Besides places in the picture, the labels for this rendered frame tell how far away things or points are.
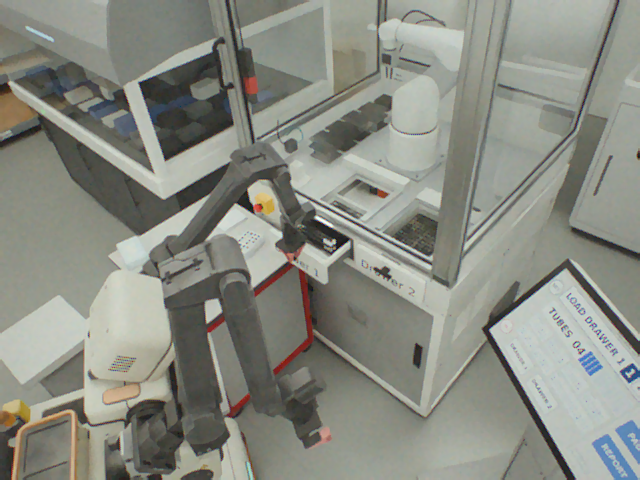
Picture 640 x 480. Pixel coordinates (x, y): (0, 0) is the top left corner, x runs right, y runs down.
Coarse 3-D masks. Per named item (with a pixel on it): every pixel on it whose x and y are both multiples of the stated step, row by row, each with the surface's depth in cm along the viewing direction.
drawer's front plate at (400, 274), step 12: (360, 252) 169; (372, 252) 165; (360, 264) 173; (372, 264) 168; (384, 264) 163; (396, 264) 160; (396, 276) 162; (408, 276) 157; (396, 288) 165; (408, 288) 161; (420, 288) 156; (420, 300) 159
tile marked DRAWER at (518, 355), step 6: (510, 342) 126; (516, 342) 125; (504, 348) 127; (510, 348) 125; (516, 348) 124; (522, 348) 123; (510, 354) 125; (516, 354) 123; (522, 354) 122; (516, 360) 123; (522, 360) 122; (528, 360) 120; (516, 366) 122; (522, 366) 121; (528, 366) 120; (534, 366) 119; (522, 372) 120
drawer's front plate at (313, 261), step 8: (272, 232) 177; (272, 240) 181; (272, 248) 185; (304, 248) 170; (304, 256) 169; (312, 256) 166; (296, 264) 177; (304, 264) 173; (312, 264) 169; (320, 264) 164; (312, 272) 172; (320, 272) 168; (320, 280) 171
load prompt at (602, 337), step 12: (576, 288) 116; (564, 300) 118; (576, 300) 115; (576, 312) 115; (588, 312) 112; (588, 324) 111; (600, 324) 109; (588, 336) 110; (600, 336) 108; (612, 336) 106; (600, 348) 107; (612, 348) 105; (624, 348) 103; (612, 360) 105; (624, 360) 103; (624, 372) 102; (636, 372) 100; (636, 384) 99; (636, 396) 99
